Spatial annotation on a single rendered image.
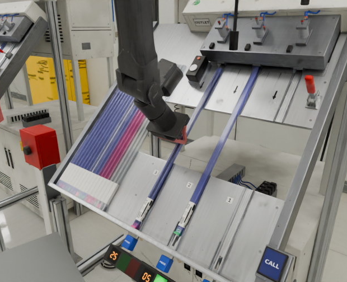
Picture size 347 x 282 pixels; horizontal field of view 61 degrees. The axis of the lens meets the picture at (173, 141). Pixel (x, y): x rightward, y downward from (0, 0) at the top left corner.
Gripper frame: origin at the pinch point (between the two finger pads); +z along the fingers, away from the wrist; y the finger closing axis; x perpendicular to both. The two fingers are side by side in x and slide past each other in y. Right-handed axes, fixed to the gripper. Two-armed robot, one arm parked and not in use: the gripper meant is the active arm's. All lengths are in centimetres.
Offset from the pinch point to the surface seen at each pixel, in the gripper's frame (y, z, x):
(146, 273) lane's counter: -7.5, 1.7, 32.8
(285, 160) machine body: -7, 67, -30
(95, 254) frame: 41, 40, 43
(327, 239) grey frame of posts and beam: -34, 48, 1
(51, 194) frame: 42, 5, 29
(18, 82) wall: 483, 157, -85
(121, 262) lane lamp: 0.0, 1.5, 33.8
